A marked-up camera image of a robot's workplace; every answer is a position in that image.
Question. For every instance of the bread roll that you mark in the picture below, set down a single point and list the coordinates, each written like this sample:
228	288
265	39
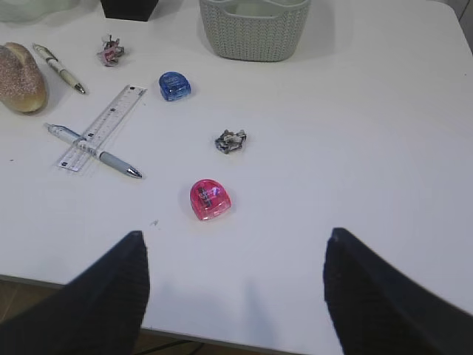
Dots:
23	88

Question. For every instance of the clear plastic ruler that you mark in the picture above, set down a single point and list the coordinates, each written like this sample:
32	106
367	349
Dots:
106	123

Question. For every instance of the black mesh pen holder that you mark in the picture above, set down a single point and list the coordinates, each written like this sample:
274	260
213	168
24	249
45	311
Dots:
133	10

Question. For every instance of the cream white pen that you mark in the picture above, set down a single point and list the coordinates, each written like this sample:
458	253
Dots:
59	68

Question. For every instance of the light blue grey pen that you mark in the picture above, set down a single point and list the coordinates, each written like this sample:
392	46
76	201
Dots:
81	149

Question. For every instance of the white pink paper ball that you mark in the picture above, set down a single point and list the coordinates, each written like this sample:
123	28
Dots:
111	52

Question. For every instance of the green wavy glass plate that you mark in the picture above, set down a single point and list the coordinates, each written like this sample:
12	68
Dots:
29	10

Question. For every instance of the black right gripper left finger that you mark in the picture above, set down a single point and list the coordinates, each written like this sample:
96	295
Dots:
99	312

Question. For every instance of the pink pencil sharpener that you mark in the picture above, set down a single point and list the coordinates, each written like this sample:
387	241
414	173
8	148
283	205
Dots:
209	199

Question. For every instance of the green woven plastic basket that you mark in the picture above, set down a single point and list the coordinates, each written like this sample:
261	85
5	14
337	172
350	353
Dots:
263	31

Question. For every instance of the blue pencil sharpener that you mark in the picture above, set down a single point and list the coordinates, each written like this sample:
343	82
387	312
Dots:
174	86

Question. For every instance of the grey paper ball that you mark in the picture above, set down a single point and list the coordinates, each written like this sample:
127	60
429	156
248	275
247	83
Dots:
229	141

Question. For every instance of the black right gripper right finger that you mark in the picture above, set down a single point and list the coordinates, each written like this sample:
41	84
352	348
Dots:
375	309

